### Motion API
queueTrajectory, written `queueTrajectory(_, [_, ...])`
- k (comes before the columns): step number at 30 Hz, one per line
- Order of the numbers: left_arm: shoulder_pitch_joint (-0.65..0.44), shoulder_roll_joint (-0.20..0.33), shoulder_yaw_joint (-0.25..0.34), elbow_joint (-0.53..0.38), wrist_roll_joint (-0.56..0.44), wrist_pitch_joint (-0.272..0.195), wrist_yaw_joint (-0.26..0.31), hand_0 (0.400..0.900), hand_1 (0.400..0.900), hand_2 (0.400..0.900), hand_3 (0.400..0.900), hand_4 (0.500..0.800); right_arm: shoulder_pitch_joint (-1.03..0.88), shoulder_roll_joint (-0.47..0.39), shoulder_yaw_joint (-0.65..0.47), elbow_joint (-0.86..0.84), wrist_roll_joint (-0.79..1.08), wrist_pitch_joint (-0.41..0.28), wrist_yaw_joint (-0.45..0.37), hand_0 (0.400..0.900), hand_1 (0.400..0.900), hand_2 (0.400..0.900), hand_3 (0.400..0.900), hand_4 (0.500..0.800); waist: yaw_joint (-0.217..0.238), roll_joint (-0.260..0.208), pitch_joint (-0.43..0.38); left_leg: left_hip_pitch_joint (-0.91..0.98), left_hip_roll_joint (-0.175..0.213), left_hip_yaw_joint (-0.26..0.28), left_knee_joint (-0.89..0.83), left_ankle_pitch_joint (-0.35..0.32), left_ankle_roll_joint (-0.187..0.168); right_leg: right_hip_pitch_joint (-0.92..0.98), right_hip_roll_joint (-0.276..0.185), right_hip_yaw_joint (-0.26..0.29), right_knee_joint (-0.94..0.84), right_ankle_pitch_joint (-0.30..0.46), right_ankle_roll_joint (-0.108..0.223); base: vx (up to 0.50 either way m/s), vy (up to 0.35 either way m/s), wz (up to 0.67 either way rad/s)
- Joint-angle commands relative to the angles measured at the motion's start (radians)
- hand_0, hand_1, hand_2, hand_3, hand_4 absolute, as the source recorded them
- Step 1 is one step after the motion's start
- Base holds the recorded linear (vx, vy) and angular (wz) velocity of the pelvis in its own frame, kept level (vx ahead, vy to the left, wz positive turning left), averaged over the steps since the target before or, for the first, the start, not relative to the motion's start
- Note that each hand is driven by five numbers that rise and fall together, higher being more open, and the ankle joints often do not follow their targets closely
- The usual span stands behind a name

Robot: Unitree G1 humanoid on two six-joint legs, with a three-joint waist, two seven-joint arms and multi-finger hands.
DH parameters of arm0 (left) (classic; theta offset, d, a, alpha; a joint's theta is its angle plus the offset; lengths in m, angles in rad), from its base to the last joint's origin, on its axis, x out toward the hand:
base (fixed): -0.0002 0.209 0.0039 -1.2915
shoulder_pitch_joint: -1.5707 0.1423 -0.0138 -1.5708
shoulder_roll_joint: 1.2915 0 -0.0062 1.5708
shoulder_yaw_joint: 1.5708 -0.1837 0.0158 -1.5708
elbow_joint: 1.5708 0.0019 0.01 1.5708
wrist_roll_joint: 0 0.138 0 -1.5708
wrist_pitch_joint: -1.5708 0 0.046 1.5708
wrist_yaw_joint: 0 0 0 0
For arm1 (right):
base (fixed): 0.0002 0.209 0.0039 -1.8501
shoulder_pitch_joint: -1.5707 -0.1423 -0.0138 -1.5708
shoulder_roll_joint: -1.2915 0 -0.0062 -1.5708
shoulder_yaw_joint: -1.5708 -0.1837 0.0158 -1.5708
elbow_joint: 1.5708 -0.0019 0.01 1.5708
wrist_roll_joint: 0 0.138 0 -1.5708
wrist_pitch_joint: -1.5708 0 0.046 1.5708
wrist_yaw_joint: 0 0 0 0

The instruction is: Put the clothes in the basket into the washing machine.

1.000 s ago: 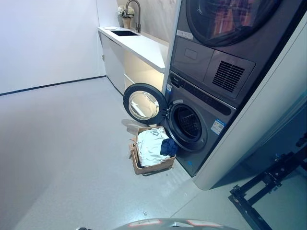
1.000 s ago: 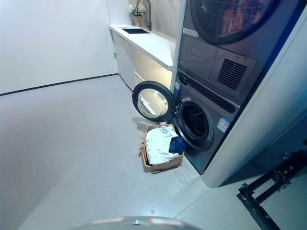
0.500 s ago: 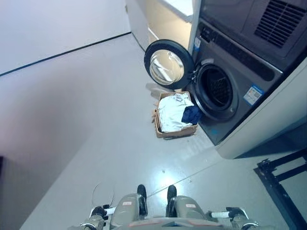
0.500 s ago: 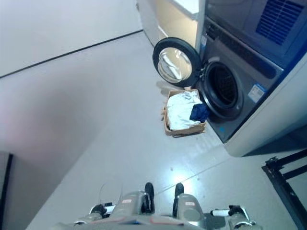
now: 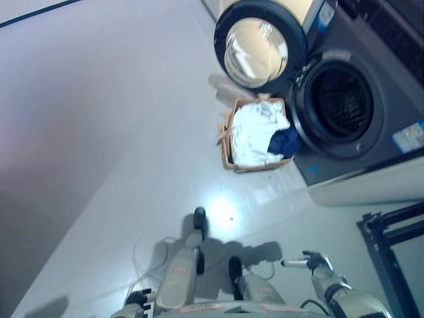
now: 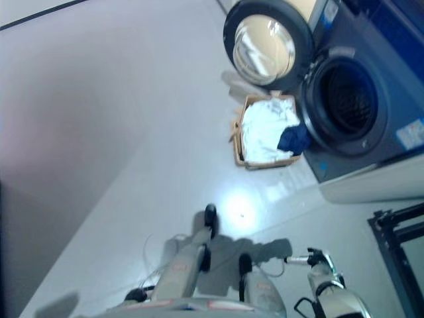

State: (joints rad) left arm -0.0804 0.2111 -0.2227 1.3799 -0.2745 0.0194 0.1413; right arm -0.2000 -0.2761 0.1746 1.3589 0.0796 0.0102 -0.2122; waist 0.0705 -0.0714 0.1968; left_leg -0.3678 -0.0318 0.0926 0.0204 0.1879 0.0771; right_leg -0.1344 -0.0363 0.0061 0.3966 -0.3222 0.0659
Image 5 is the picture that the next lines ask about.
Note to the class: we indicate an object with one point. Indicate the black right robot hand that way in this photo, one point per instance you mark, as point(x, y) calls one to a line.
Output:
point(308, 260)

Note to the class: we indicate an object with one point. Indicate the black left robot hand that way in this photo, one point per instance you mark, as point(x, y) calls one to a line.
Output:
point(138, 297)

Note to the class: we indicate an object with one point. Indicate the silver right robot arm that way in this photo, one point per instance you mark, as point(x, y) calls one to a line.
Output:
point(344, 295)

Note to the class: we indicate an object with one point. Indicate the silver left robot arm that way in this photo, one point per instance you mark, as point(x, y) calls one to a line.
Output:
point(132, 310)

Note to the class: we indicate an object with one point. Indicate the brown cardboard box basket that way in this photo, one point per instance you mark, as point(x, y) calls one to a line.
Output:
point(232, 145)

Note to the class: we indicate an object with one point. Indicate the grey front-load washing machine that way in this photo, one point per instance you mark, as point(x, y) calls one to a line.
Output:
point(381, 83)

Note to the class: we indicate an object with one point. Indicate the round glass washing machine door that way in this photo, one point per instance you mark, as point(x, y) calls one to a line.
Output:
point(256, 43)

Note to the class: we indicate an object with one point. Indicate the white platform base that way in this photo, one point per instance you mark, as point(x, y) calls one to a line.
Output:
point(367, 185)

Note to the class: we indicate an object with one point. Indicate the dark blue garment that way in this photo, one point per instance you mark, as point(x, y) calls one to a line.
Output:
point(284, 143)

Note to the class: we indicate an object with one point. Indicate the white crumpled cloth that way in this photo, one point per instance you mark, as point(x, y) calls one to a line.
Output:
point(255, 132)

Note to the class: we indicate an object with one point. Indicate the black metal frame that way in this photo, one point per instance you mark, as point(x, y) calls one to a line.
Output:
point(391, 251)

